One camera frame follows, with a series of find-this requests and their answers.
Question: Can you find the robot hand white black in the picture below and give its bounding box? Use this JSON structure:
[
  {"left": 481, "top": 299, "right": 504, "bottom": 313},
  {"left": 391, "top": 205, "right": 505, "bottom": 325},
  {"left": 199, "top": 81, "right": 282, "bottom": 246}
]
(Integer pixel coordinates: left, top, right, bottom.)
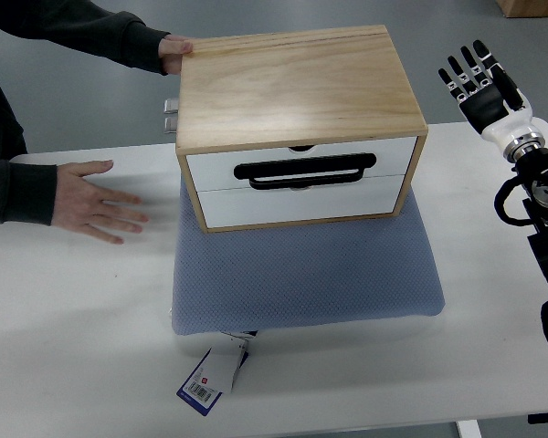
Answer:
[{"left": 438, "top": 39, "right": 545, "bottom": 163}]

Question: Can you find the person hand on table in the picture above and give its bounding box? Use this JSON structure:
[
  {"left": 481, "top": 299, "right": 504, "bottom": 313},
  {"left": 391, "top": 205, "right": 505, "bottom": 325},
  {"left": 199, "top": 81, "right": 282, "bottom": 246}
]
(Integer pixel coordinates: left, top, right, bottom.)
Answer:
[{"left": 51, "top": 160, "right": 149, "bottom": 245}]

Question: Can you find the person hand on box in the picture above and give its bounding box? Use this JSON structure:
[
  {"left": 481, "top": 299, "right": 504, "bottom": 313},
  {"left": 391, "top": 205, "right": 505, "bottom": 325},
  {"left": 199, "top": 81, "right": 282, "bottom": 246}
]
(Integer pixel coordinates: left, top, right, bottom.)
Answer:
[{"left": 158, "top": 34, "right": 194, "bottom": 75}]

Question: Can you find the wooden drawer cabinet box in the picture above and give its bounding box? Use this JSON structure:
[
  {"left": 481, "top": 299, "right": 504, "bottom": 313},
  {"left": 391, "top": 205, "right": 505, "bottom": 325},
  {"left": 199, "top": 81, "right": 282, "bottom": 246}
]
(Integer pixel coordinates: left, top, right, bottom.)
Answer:
[{"left": 176, "top": 26, "right": 427, "bottom": 233}]

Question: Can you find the white drawer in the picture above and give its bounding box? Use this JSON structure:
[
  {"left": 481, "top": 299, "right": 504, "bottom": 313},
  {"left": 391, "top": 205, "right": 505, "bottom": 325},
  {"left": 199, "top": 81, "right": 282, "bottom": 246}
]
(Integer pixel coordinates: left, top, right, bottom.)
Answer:
[
  {"left": 198, "top": 175, "right": 404, "bottom": 228},
  {"left": 186, "top": 137, "right": 416, "bottom": 192}
]

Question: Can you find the dark sleeve forearm near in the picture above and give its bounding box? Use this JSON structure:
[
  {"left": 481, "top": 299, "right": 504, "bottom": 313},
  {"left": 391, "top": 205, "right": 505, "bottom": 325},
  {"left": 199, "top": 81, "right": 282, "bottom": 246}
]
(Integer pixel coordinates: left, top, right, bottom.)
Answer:
[{"left": 0, "top": 160, "right": 58, "bottom": 226}]

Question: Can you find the dark sleeve forearm far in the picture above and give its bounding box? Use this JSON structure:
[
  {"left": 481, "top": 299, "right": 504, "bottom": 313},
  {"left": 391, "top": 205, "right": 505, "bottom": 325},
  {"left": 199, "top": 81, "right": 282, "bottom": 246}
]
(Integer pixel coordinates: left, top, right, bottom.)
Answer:
[{"left": 0, "top": 0, "right": 167, "bottom": 76}]

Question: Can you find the grey metal clamp upper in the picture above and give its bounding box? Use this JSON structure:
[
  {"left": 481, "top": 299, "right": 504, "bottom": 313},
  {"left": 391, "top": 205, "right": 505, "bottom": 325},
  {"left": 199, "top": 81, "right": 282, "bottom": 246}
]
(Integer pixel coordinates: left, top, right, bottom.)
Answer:
[{"left": 163, "top": 98, "right": 179, "bottom": 114}]

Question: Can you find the grey metal clamp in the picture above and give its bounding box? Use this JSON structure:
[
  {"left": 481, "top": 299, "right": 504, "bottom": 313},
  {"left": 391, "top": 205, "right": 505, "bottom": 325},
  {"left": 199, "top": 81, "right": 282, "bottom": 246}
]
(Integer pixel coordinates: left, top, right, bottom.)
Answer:
[
  {"left": 163, "top": 116, "right": 178, "bottom": 134},
  {"left": 163, "top": 98, "right": 179, "bottom": 114}
]

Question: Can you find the grey metal clamp lower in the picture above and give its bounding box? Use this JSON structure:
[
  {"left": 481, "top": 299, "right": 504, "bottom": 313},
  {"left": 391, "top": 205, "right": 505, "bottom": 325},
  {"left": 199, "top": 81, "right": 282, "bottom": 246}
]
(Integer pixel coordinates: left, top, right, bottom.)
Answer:
[{"left": 163, "top": 116, "right": 178, "bottom": 134}]

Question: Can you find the wooden furniture corner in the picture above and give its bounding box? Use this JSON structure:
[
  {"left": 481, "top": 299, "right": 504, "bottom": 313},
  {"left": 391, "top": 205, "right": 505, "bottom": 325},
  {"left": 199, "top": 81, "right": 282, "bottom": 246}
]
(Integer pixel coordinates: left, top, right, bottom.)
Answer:
[{"left": 496, "top": 0, "right": 548, "bottom": 18}]

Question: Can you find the blue grey mesh cushion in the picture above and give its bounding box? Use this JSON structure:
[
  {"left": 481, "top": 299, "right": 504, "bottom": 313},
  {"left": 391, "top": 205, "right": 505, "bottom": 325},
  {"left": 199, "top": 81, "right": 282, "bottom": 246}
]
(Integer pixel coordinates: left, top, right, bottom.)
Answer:
[{"left": 172, "top": 191, "right": 445, "bottom": 335}]

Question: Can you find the white blue product tag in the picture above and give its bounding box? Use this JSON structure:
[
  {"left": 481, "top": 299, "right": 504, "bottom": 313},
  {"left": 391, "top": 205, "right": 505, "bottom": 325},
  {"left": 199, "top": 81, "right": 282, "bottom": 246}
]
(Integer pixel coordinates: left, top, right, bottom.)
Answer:
[{"left": 176, "top": 331, "right": 258, "bottom": 416}]

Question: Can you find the black table control panel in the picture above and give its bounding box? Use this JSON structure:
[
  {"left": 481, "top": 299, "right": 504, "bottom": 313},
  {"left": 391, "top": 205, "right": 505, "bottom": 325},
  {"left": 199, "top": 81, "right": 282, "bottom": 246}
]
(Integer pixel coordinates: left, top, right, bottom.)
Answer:
[{"left": 527, "top": 412, "right": 548, "bottom": 424}]

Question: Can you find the white table leg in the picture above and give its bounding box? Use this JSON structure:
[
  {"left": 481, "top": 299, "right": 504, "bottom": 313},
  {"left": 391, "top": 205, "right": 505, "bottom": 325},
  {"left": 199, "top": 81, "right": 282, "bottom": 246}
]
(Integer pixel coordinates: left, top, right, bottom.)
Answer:
[{"left": 456, "top": 420, "right": 482, "bottom": 438}]

